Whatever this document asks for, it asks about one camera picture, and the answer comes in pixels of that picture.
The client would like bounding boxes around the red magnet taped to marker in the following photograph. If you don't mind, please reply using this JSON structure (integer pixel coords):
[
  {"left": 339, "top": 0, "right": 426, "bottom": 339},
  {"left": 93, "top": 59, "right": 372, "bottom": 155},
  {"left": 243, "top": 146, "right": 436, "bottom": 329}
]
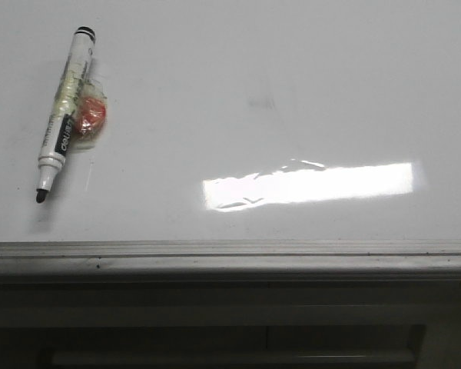
[{"left": 73, "top": 79, "right": 108, "bottom": 151}]

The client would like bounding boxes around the white black whiteboard marker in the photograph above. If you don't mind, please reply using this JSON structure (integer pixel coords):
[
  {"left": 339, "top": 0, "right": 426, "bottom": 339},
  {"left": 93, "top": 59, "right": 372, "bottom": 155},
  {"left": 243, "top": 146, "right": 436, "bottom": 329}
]
[{"left": 35, "top": 26, "right": 96, "bottom": 204}]

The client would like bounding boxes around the dark cabinet below whiteboard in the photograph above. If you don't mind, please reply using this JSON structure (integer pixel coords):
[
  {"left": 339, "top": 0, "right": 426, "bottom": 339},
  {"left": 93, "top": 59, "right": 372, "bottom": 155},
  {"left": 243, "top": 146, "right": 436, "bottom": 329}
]
[{"left": 0, "top": 281, "right": 461, "bottom": 368}]

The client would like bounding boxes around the white whiteboard with aluminium frame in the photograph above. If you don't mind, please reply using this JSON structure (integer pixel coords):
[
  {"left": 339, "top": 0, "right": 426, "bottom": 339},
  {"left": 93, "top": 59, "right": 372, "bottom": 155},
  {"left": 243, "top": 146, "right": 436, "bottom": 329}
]
[{"left": 0, "top": 1, "right": 461, "bottom": 283}]

